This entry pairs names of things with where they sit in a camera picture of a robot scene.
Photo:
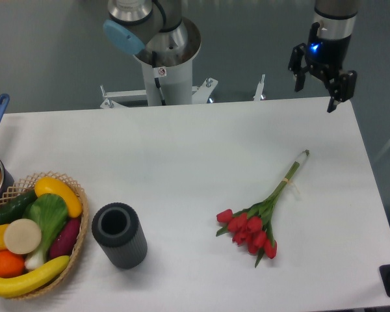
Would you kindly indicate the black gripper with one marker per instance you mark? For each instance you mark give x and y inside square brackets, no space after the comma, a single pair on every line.
[329,55]

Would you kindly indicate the red tulip bouquet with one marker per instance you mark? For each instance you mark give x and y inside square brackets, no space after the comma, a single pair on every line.
[252,227]

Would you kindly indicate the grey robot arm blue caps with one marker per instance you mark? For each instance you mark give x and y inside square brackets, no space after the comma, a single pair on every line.
[165,44]

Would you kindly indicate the dark grey ribbed vase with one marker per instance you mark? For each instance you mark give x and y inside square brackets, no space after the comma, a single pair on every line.
[116,228]

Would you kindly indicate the yellow squash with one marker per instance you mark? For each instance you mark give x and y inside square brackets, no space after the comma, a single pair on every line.
[51,185]

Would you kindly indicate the green bok choy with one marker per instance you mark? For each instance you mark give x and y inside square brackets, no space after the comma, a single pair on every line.
[50,213]

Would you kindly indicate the purple sweet potato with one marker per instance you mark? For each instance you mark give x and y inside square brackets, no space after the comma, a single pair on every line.
[64,243]

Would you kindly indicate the woven wicker basket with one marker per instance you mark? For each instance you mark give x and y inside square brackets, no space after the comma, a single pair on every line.
[26,184]

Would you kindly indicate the green cucumber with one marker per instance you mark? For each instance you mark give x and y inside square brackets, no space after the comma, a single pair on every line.
[15,208]

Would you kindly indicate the beige round disc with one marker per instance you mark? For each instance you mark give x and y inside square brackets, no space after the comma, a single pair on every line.
[22,236]

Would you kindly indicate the orange fruit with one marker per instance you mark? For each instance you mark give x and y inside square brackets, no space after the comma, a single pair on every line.
[11,265]

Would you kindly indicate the yellow banana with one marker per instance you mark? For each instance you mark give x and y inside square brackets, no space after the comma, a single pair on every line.
[31,281]

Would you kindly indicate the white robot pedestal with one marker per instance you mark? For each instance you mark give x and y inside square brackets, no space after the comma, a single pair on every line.
[163,86]

